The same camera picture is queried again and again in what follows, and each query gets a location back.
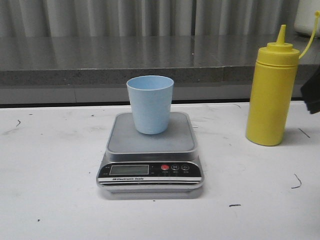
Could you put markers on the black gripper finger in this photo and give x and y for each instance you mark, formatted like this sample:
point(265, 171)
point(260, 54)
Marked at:
point(310, 93)

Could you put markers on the yellow squeeze bottle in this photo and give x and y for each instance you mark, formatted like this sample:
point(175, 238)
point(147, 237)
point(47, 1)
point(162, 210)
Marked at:
point(272, 87)

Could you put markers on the light blue plastic cup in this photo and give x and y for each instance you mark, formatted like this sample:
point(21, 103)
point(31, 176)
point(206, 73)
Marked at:
point(150, 97)

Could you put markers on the silver electronic kitchen scale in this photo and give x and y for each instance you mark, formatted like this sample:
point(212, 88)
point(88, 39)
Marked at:
point(159, 166)

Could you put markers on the white container in background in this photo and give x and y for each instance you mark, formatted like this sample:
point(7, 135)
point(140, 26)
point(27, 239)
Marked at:
point(305, 16)

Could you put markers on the grey stone counter ledge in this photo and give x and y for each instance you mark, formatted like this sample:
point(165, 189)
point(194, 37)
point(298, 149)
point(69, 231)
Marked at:
point(95, 70)

